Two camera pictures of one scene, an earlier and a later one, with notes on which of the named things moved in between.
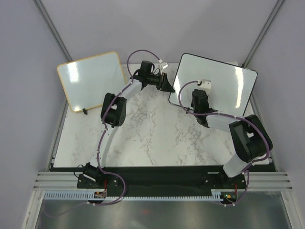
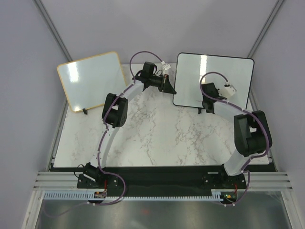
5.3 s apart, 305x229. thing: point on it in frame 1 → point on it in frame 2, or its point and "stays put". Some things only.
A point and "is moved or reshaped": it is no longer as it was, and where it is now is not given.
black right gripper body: x=195 y=111 → x=218 y=94
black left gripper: x=162 y=81 stays put
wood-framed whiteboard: x=86 y=82 stays put
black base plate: x=151 y=181 stays put
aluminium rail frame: x=254 y=180 stays put
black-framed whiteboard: x=231 y=88 is moved or reshaped
